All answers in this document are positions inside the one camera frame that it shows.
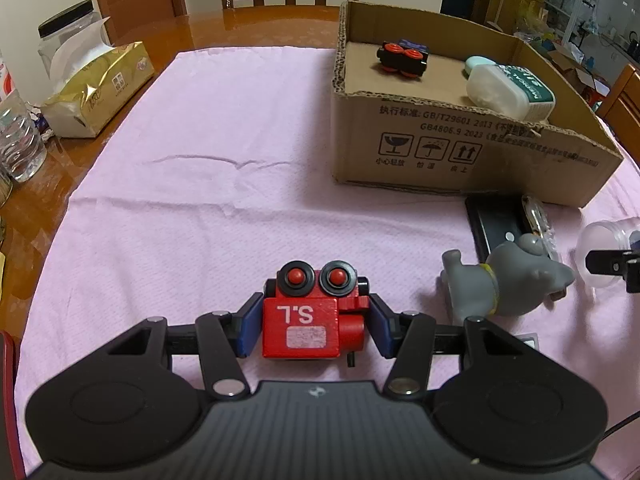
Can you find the black flat case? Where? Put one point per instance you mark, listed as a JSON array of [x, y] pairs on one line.
[[492, 220]]

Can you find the grey elephant toy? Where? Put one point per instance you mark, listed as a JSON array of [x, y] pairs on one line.
[[480, 290]]

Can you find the pink cloth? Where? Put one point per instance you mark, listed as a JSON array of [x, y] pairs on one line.
[[200, 210]]

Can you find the clear flat plastic case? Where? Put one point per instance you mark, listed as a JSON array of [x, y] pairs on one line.
[[530, 342]]

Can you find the cardboard box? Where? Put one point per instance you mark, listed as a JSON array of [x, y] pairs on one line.
[[425, 160]]

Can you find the teal round case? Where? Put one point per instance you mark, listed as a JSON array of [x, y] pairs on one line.
[[475, 65]]

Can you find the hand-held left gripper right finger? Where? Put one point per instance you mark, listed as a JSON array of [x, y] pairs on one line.
[[381, 327]]

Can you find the clear plastic cup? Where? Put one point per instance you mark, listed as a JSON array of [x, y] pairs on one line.
[[600, 232]]

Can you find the clear water bottle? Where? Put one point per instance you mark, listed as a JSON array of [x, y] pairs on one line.
[[20, 135]]

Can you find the gold tissue pack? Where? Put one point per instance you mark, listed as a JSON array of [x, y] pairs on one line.
[[100, 90]]

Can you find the white swab box green label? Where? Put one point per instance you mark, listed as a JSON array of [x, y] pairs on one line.
[[505, 92]]

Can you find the wooden cabinet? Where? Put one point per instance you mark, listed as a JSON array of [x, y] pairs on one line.
[[512, 0]]

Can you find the clear plastic packet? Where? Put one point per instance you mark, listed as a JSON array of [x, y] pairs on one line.
[[542, 230]]

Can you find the blue toy train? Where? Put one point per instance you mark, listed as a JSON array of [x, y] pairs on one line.
[[402, 57]]

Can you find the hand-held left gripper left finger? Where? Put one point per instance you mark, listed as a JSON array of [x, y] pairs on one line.
[[247, 327]]

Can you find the red toy train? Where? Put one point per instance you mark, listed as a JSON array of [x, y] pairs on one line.
[[300, 320]]

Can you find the clear jar black lid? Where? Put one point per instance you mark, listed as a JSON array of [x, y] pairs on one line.
[[65, 35]]

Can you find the dark red case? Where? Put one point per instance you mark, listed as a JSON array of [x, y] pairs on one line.
[[7, 400]]

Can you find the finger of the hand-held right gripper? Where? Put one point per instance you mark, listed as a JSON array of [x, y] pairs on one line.
[[605, 262]]

